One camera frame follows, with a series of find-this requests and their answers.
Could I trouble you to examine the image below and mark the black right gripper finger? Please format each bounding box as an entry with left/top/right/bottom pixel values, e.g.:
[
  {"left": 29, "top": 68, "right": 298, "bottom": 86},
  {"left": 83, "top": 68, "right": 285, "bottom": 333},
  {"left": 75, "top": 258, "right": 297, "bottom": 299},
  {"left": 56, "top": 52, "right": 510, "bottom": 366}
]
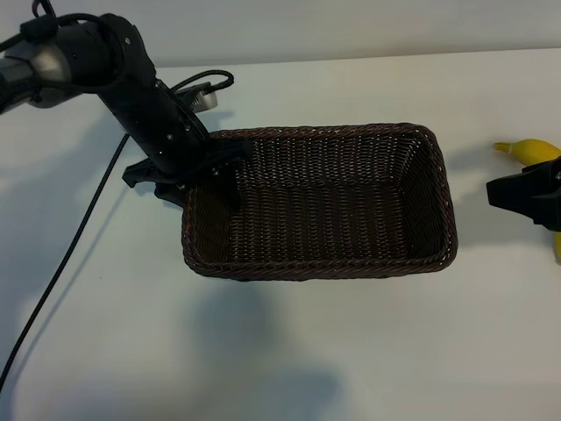
[
  {"left": 486, "top": 158, "right": 561, "bottom": 199},
  {"left": 488, "top": 195, "right": 561, "bottom": 232}
]

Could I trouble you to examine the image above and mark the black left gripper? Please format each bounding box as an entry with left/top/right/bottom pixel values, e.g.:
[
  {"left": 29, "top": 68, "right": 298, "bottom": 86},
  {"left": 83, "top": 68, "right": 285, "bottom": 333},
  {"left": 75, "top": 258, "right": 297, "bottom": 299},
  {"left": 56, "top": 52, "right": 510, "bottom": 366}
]
[{"left": 111, "top": 81, "right": 254, "bottom": 211}]

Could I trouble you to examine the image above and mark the yellow banana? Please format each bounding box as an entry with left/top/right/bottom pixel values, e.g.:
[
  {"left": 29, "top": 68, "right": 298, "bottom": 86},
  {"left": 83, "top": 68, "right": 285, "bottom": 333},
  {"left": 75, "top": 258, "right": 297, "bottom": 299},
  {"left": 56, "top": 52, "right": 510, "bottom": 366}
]
[{"left": 494, "top": 139, "right": 561, "bottom": 265}]

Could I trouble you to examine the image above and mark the dark brown wicker basket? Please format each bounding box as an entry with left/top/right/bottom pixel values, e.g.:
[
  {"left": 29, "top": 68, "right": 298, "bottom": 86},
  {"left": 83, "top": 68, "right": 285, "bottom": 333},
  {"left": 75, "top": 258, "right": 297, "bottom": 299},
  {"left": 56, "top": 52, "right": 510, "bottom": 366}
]
[{"left": 181, "top": 123, "right": 459, "bottom": 282}]

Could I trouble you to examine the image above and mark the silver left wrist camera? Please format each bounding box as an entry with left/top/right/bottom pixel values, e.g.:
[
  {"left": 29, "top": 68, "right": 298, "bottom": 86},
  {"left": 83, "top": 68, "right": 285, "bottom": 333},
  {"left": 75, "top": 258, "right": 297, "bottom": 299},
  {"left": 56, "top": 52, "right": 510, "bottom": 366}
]
[{"left": 177, "top": 82, "right": 219, "bottom": 112}]

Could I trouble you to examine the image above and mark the black braided camera cable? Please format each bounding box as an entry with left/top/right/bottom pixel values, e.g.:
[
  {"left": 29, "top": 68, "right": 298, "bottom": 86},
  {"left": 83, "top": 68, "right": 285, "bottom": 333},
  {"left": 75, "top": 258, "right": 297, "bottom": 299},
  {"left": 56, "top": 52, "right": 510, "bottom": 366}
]
[{"left": 164, "top": 69, "right": 236, "bottom": 100}]

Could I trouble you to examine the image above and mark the long black braided cable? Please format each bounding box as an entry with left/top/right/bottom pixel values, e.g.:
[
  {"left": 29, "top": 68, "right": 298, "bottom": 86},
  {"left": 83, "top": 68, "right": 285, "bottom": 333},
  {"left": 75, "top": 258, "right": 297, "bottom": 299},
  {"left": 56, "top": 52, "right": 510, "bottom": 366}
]
[{"left": 0, "top": 133, "right": 131, "bottom": 383}]

